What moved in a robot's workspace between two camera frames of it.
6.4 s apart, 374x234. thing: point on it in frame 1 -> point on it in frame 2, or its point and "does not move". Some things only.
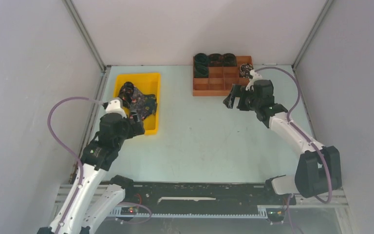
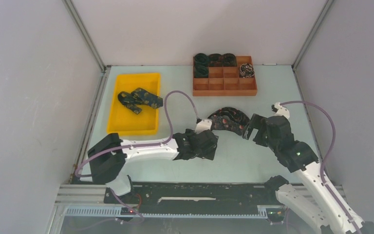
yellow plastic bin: (148, 84) does not move
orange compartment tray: (220, 78) does not move
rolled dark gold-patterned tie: (229, 60) does not move
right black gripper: (235, 92) -> (256, 122)
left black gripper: (135, 128) -> (208, 153)
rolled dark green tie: (201, 60) does not move
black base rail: (202, 196) does not move
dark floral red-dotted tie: (141, 105) -> (231, 119)
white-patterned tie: (244, 70) does not move
